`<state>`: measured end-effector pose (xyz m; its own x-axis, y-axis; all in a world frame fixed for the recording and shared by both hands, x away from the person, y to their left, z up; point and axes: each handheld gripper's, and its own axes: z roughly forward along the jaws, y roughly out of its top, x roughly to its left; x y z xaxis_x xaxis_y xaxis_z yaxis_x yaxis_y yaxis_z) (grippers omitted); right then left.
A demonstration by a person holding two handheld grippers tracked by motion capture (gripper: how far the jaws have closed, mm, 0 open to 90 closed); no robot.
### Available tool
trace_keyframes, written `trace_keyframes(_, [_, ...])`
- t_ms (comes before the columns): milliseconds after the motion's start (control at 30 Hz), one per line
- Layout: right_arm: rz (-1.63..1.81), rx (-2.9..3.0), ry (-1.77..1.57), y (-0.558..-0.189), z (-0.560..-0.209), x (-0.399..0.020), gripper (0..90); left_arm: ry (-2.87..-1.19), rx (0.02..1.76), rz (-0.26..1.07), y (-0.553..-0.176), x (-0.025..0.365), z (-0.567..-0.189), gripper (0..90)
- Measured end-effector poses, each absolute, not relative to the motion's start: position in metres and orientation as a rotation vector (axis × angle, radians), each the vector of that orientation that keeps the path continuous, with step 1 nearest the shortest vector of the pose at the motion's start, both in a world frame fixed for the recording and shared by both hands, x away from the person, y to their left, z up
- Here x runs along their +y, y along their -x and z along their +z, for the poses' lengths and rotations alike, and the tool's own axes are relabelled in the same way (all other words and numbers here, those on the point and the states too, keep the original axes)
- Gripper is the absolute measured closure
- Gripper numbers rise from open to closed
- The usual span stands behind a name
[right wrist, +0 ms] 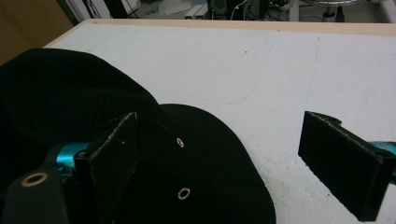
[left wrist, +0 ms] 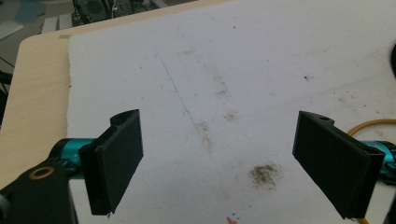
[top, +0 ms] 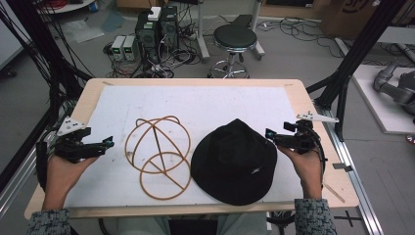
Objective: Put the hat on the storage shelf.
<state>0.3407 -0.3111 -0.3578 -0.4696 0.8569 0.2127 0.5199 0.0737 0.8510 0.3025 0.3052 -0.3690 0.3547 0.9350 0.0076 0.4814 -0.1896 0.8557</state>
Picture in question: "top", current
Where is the person's left hand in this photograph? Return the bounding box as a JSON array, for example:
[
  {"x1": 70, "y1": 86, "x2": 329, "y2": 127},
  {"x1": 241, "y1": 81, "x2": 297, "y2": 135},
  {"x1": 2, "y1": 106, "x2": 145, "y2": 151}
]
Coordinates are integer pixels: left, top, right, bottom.
[{"x1": 41, "y1": 152, "x2": 100, "y2": 212}]

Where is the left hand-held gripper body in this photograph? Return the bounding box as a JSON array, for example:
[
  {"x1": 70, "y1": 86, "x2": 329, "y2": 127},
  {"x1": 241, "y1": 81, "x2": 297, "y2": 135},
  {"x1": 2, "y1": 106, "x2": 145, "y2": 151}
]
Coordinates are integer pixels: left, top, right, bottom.
[{"x1": 53, "y1": 116, "x2": 107, "y2": 165}]

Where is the person's right hand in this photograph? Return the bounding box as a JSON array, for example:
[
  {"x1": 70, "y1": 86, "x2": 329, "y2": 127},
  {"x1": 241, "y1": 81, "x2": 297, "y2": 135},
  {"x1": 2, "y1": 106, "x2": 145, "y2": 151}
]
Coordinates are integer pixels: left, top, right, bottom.
[{"x1": 276, "y1": 144, "x2": 325, "y2": 201}]

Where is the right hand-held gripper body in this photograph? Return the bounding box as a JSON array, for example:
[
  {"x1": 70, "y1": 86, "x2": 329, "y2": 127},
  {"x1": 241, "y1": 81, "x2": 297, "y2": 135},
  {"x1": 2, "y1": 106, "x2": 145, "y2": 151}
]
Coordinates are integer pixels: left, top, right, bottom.
[{"x1": 273, "y1": 111, "x2": 341, "y2": 155}]

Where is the grey power supply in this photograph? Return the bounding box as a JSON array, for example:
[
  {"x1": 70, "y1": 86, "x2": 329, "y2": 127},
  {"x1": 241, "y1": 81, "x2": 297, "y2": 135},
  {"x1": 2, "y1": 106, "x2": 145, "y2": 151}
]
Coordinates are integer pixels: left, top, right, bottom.
[
  {"x1": 111, "y1": 35, "x2": 127, "y2": 62},
  {"x1": 122, "y1": 34, "x2": 139, "y2": 62}
]

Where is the white table mat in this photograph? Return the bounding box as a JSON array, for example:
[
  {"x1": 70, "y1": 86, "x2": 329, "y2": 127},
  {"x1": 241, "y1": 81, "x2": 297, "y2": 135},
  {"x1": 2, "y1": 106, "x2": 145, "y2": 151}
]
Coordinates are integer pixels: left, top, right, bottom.
[{"x1": 64, "y1": 84, "x2": 305, "y2": 209}]

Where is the black bucket hat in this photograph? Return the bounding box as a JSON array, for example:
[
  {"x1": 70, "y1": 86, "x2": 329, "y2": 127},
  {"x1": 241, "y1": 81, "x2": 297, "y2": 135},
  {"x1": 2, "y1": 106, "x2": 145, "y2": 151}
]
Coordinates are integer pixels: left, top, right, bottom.
[{"x1": 190, "y1": 117, "x2": 279, "y2": 207}]

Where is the black computer tower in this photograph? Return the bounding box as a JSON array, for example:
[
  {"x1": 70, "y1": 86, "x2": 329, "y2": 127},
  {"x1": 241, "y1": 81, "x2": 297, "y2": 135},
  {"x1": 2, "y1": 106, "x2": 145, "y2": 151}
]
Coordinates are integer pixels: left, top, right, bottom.
[
  {"x1": 134, "y1": 12, "x2": 161, "y2": 65},
  {"x1": 159, "y1": 5, "x2": 180, "y2": 51}
]

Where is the aluminium rail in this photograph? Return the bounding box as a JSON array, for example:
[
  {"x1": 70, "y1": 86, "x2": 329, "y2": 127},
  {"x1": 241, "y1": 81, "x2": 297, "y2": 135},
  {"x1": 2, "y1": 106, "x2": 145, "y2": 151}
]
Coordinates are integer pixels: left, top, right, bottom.
[{"x1": 313, "y1": 103, "x2": 386, "y2": 235}]

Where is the cardboard box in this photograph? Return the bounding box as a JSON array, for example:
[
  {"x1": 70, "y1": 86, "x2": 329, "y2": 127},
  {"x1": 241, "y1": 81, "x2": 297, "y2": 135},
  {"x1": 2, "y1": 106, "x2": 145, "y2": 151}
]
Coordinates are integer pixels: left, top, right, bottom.
[{"x1": 320, "y1": 0, "x2": 402, "y2": 41}]

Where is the white box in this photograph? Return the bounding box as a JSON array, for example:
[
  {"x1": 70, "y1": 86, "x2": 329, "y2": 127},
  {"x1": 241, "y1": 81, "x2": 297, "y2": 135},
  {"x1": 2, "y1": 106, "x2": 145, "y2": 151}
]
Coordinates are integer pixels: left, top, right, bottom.
[{"x1": 147, "y1": 6, "x2": 162, "y2": 23}]

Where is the black wrist strap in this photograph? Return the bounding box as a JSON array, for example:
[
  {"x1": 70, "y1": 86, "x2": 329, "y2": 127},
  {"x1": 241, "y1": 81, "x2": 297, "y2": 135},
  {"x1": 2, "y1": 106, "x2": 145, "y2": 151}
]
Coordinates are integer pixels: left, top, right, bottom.
[{"x1": 34, "y1": 140, "x2": 49, "y2": 193}]

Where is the black round stool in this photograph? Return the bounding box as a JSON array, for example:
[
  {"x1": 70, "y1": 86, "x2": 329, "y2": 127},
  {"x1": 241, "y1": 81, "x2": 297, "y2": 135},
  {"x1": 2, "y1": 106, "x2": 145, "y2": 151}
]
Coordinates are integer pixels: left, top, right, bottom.
[{"x1": 207, "y1": 23, "x2": 262, "y2": 79}]

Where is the white floor board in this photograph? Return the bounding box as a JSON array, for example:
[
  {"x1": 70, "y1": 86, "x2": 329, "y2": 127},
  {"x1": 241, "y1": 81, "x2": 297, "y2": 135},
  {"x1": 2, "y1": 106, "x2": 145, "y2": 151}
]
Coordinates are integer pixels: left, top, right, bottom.
[{"x1": 351, "y1": 64, "x2": 415, "y2": 135}]

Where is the brown wire hat stand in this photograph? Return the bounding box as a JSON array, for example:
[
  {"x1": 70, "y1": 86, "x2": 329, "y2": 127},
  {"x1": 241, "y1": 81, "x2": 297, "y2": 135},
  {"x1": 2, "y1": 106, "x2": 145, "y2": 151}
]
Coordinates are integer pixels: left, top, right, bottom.
[{"x1": 123, "y1": 115, "x2": 193, "y2": 202}]

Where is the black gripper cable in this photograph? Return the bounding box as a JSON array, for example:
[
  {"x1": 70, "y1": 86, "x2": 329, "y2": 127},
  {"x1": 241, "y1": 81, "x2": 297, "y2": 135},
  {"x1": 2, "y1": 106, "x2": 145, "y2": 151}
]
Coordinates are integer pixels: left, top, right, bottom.
[{"x1": 311, "y1": 128, "x2": 329, "y2": 189}]

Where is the black metal frame post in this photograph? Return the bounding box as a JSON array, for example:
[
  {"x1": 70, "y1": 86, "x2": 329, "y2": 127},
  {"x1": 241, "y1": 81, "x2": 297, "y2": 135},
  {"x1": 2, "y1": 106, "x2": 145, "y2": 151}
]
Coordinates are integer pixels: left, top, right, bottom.
[
  {"x1": 306, "y1": 0, "x2": 407, "y2": 142},
  {"x1": 0, "y1": 0, "x2": 94, "y2": 194}
]

